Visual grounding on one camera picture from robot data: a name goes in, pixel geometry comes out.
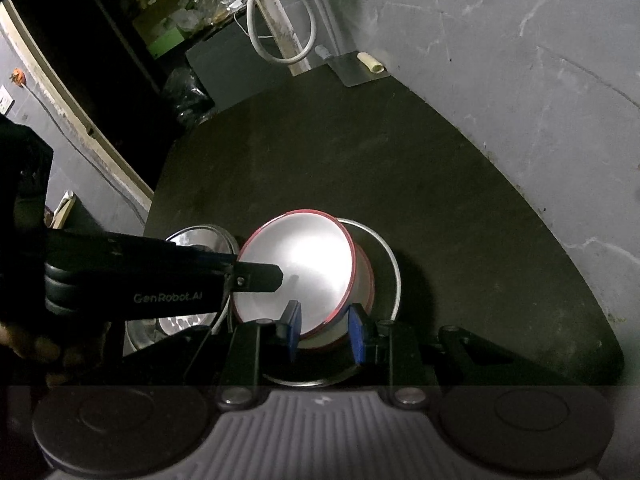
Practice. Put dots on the black plastic bag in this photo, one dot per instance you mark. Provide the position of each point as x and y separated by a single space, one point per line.
190 97

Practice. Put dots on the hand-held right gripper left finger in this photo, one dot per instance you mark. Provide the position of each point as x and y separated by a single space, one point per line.
295 331

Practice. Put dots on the steel bowl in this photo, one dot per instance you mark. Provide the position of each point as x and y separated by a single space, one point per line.
200 238

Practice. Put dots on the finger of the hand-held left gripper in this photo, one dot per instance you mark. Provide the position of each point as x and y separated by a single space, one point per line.
260 277

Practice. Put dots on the white switch plate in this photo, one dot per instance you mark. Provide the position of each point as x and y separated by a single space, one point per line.
5 100

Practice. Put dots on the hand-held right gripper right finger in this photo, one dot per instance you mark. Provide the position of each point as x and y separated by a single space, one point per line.
356 334

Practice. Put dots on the flat metal sheet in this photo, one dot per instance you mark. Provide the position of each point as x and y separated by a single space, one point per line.
352 71

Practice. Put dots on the orange wall socket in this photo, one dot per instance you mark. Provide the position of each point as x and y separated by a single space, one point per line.
18 77

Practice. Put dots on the steel plate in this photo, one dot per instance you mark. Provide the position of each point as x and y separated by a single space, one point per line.
386 280

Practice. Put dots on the cream door jamb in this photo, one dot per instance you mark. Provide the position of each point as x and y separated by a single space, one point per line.
120 167
280 20

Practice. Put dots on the cream tube piece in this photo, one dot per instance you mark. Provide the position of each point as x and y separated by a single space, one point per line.
371 62

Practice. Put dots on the person's left hand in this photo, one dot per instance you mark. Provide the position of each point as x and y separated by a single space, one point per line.
35 346

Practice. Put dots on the clutter of plastic wrappers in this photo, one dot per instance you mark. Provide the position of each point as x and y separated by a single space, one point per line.
195 0

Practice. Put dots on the green box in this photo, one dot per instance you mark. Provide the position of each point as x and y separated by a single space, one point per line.
165 42

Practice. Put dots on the red-rimmed white bowl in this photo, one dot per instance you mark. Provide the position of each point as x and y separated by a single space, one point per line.
305 255

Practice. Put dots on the cardboard piece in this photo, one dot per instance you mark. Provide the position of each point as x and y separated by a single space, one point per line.
62 207

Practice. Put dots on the small clear bottle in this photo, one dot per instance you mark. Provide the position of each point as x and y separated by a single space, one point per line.
322 52

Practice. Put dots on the white wall pipe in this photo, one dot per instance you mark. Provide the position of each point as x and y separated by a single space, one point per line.
327 5

